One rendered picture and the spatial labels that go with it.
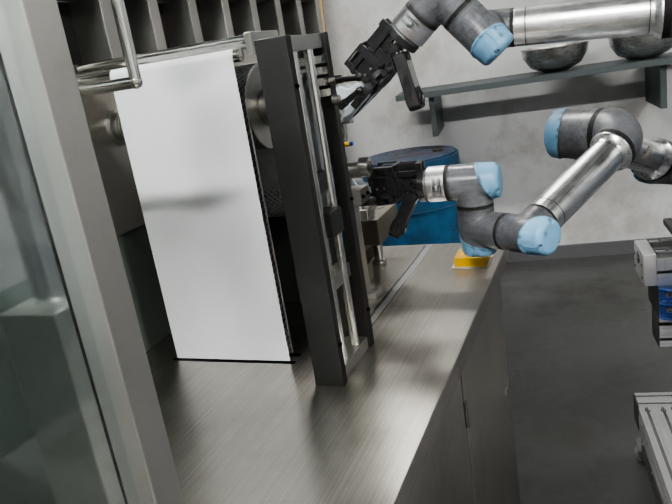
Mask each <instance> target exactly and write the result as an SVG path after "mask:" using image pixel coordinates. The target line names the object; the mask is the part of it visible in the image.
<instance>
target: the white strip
mask: <svg viewBox="0 0 672 504"><path fill-rule="evenodd" d="M243 60H244V53H243V51H242V49H241V48H235V49H229V50H223V51H218V52H212V53H206V54H200V55H195V56H189V57H183V58H177V59H172V60H166V61H160V62H155V63H149V64H143V65H139V69H140V73H141V77H142V79H143V86H142V87H141V88H139V89H129V90H123V91H117V92H114V96H115V100H116V104H117V108H118V113H119V117H120V121H121V125H122V129H123V133H124V137H125V142H126V146H127V150H128V154H129V158H130V162H131V166H132V171H133V175H134V179H135V183H136V187H137V191H138V196H139V200H140V204H141V208H142V212H143V216H144V220H145V225H146V229H147V233H148V237H149V241H150V245H151V249H152V254H153V258H154V262H155V266H156V270H157V274H158V278H159V283H160V287H161V291H162V295H163V299H164V303H165V308H166V312H167V316H168V320H169V324H170V328H171V332H172V337H173V341H174V345H175V349H176V353H177V357H178V358H174V359H173V360H179V361H213V362H247V363H281V364H295V363H296V361H290V357H289V352H288V347H287V341H286V336H285V331H284V326H283V320H282V315H281V310H280V305H279V299H278V294H277V289H276V284H275V278H274V273H273V268H272V263H271V257H270V252H269V247H268V242H267V236H266V231H265V226H264V221H263V215H262V210H261V205H260V200H259V194H258V189H257V184H256V179H255V173H254V168H253V163H252V158H251V152H250V147H249V142H248V137H247V131H246V126H245V121H244V116H243V110H242V105H241V100H240V95H239V89H238V84H237V79H236V74H235V68H234V63H236V62H242V61H243ZM125 77H129V76H128V72H127V68H120V69H114V70H111V71H106V72H100V73H95V74H89V75H83V76H77V77H76V79H77V83H78V85H83V84H89V83H95V82H101V81H107V80H113V79H119V78H125Z"/></svg>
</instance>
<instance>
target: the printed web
mask: <svg viewBox="0 0 672 504"><path fill-rule="evenodd" d="M257 66H258V63H252V64H246V65H239V66H234V68H235V74H236V79H237V84H238V89H239V95H240V100H241V105H242V110H243V116H244V121H245V126H246V131H247V137H248V142H249V147H250V152H251V158H252V163H253V168H254V173H255V179H256V184H257V189H258V194H259V200H260V205H261V210H262V215H263V221H264V226H265V231H266V236H267V242H268V247H269V252H270V257H271V263H272V268H273V273H274V278H275V284H276V289H277V294H278V299H279V305H280V310H281V315H282V320H283V326H284V331H285V336H286V341H287V347H288V352H289V353H293V348H292V343H291V337H290V332H289V327H288V321H287V316H286V311H285V305H284V300H283V295H282V289H281V284H280V279H279V273H278V268H277V263H276V258H275V252H274V247H273V242H272V236H271V231H270V226H269V220H268V217H279V216H285V211H284V206H283V200H282V195H281V189H280V184H279V178H278V173H277V167H276V161H275V156H274V150H273V148H267V149H258V150H255V146H254V141H253V135H252V130H251V125H250V119H249V114H248V108H247V85H248V80H249V77H250V74H251V72H252V71H253V69H254V68H255V67H257Z"/></svg>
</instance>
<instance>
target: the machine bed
mask: <svg viewBox="0 0 672 504"><path fill-rule="evenodd" d="M424 245H432V247H431V248H430V249H429V251H428V252H427V253H426V255H425V256H424V257H423V259H422V260H421V261H420V263H419V264H418V265H417V267H416V268H415V269H414V271H413V272H412V273H411V275H410V276H409V277H408V279H407V280H406V281H405V283H404V284H403V286H402V287H401V288H400V290H399V291H398V292H397V294H396V295H395V296H394V298H393V299H392V300H391V302H390V303H389V304H388V306H387V307H386V308H385V310H384V311H383V312H382V314H381V315H380V316H379V318H378V319H377V320H376V322H375V323H374V324H373V326H372V330H373V337H374V345H373V346H372V347H368V349H367V350H366V351H365V353H364V354H363V356H362V357H361V358H360V360H359V361H358V363H357V364H356V366H355V367H354V368H353V370H352V371H351V373H350V374H349V375H348V377H347V380H348V382H347V383H346V384H345V386H321V385H316V383H315V377H314V372H313V366H312V361H311V355H310V350H309V344H308V338H307V333H306V327H305V322H304V316H303V311H302V305H301V303H288V304H284V305H285V311H286V316H287V321H288V327H289V332H290V337H291V343H292V348H293V353H289V357H290V361H296V363H295V364H281V363H247V362H213V361H179V360H173V359H174V358H178V357H177V353H176V349H175V345H174V341H173V337H172V333H170V334H169V335H168V336H166V337H165V338H164V339H162V340H161V341H160V342H158V343H157V344H156V345H154V346H153V347H152V348H150V349H149V350H148V351H146V354H147V358H148V362H149V366H150V370H151V374H152V378H153V382H154V385H155V389H156V393H157V397H158V401H159V405H160V409H161V413H162V417H163V421H164V425H165V429H166V433H167V437H168V440H169V444H170V448H171V452H172V456H173V460H174V464H175V468H176V472H177V476H178V480H179V484H180V488H181V491H182V495H183V499H184V503H185V504H409V503H410V501H411V498H412V496H413V493H414V491H415V488H416V486H417V483H418V481H419V478H420V476H421V473H422V471H423V468H424V466H425V463H426V461H427V459H428V456H429V454H430V451H431V449H432V446H433V444H434V441H435V439H436V436H437V434H438V431H439V429H440V426H441V424H442V421H443V419H444V416H445V414H446V411H447V409H448V406H449V404H450V402H451V399H452V397H453V394H454V392H455V389H456V387H457V384H458V382H459V379H460V377H461V374H462V372H463V369H464V367H465V364H466V362H467V359H468V357H469V354H470V352H471V349H472V347H473V345H474V342H475V340H476V337H477V335H478V332H479V330H480V327H481V325H482V322H483V320H484V317H485V315H486V312H487V310H488V307H489V305H490V302H491V300H492V297H493V295H494V292H495V290H496V288H497V285H498V283H499V280H500V278H501V275H502V273H503V270H504V268H505V265H506V263H507V260H508V258H509V251H507V250H499V249H497V251H496V253H494V254H493V258H492V260H491V263H490V265H489V267H488V268H476V269H451V268H452V266H453V264H454V258H455V256H456V254H457V253H458V251H459V250H460V249H462V246H461V243H447V244H423V245H399V246H382V248H383V255H384V258H386V259H387V263H386V264H383V265H374V264H373V263H372V268H373V274H374V277H373V278H372V279H371V280H370V285H371V286H382V290H383V291H382V292H381V293H380V295H379V296H378V297H377V298H376V299H368V304H369V307H370V314H371V313H372V312H373V310H374V309H375V308H376V307H377V305H378V304H379V303H380V301H381V300H382V299H383V298H384V296H385V295H386V294H387V292H388V291H389V290H390V289H391V287H392V286H393V285H394V283H395V282H396V281H397V280H398V278H399V277H400V276H401V275H402V273H403V272H404V271H405V269H406V268H407V267H408V266H409V264H410V263H411V262H412V260H413V259H414V258H415V257H416V255H417V254H418V253H419V251H420V250H421V249H422V248H423V246H424Z"/></svg>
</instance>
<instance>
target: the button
mask: <svg viewBox="0 0 672 504"><path fill-rule="evenodd" d="M489 258H490V256H486V257H469V256H467V255H465V254H464V253H463V251H462V249H460V250H459V251H458V253H457V254H456V256H455V258H454V265H455V267H474V266H486V264H487V262H488V260H489Z"/></svg>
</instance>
